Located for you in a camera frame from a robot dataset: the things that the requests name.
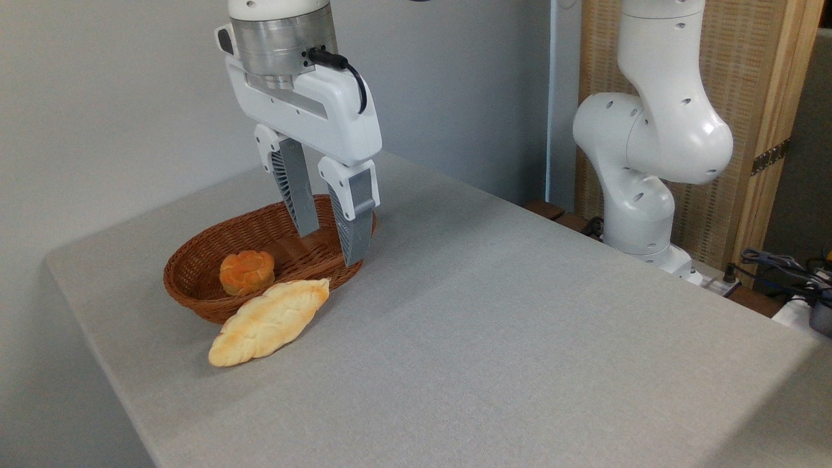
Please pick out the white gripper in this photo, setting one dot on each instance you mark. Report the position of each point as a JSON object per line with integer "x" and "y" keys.
{"x": 325, "y": 114}

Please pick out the round orange bread roll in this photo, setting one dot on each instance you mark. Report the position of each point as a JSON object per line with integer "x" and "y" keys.
{"x": 247, "y": 272}

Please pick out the long pale braided bread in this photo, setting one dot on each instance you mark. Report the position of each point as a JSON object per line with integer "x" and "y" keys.
{"x": 270, "y": 322}

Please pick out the brown wicker basket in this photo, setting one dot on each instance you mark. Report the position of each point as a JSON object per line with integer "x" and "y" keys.
{"x": 214, "y": 253}

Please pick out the dark wooden ledge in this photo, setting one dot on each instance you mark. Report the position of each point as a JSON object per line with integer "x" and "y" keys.
{"x": 549, "y": 209}

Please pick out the wooden woven screen panel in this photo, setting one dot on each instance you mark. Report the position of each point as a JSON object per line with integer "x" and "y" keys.
{"x": 754, "y": 78}

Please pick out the brass hinge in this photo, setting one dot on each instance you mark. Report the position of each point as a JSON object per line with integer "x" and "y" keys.
{"x": 770, "y": 156}

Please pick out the white vertical wall trim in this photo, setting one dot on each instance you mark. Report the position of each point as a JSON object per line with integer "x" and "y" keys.
{"x": 562, "y": 97}

